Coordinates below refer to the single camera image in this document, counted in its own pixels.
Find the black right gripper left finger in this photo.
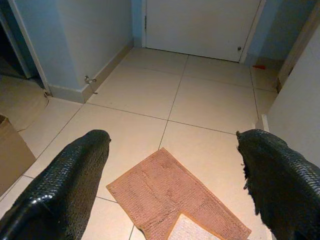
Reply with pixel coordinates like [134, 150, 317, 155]
[0, 129, 112, 240]

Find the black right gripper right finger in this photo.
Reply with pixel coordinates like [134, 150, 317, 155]
[235, 128, 320, 240]

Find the brown cardboard box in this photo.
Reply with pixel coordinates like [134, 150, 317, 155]
[0, 114, 37, 197]

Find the pink bath mat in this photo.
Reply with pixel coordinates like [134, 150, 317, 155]
[105, 147, 252, 240]

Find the silver door stopper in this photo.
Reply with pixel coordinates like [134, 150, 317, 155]
[84, 75, 99, 95]

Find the white door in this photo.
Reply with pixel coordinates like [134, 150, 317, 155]
[144, 0, 266, 63]

